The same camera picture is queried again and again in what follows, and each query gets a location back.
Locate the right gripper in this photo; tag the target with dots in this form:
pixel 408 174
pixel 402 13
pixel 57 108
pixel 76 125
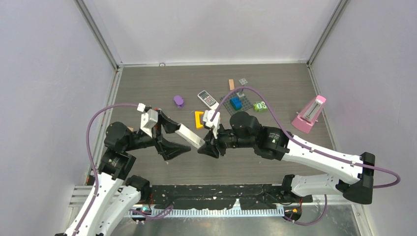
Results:
pixel 210 149

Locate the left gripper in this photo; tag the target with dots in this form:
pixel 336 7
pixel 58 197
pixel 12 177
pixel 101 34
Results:
pixel 168 148

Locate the white remote battery cover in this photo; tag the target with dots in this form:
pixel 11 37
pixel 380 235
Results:
pixel 192 138

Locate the white remote control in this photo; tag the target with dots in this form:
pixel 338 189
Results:
pixel 208 100

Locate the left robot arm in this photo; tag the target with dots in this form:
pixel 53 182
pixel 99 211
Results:
pixel 114 191

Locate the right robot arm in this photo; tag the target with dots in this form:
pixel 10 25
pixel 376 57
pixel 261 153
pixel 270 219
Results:
pixel 350 176

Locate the purple spool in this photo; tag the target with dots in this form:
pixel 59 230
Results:
pixel 179 101

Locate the blue lego brick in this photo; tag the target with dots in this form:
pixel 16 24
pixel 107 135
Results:
pixel 236 103

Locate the grey lego baseplate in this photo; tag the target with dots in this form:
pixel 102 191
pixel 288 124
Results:
pixel 246 103

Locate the green monster toy cube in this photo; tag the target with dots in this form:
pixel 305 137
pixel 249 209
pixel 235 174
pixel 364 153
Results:
pixel 260 106

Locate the small wooden block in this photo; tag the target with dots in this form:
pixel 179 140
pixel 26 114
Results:
pixel 231 84

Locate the pink metronome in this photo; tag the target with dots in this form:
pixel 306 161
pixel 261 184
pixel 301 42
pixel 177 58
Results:
pixel 307 117

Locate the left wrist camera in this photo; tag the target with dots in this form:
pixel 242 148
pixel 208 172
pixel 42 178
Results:
pixel 148 121

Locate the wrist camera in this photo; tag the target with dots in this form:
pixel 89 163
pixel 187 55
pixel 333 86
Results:
pixel 148 121
pixel 211 121

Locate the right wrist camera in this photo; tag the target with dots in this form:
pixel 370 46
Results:
pixel 211 121

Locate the yellow triangular frame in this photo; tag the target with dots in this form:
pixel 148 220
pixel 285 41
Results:
pixel 199 119

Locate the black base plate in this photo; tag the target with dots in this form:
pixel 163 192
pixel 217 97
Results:
pixel 224 196

